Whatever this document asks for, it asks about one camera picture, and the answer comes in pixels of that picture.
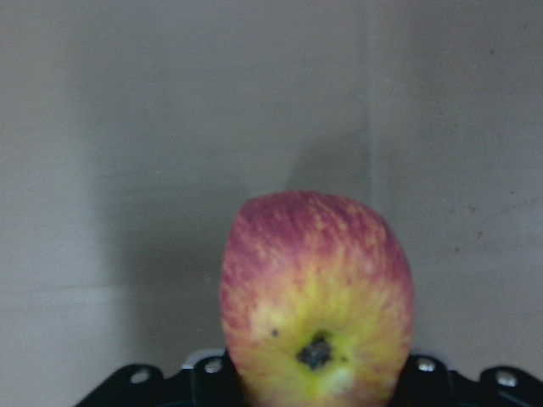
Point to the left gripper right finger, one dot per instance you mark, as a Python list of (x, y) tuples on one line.
[(428, 381)]

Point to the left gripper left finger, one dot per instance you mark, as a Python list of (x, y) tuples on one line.
[(206, 378)]

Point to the red yellow apple carried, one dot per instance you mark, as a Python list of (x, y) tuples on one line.
[(317, 301)]

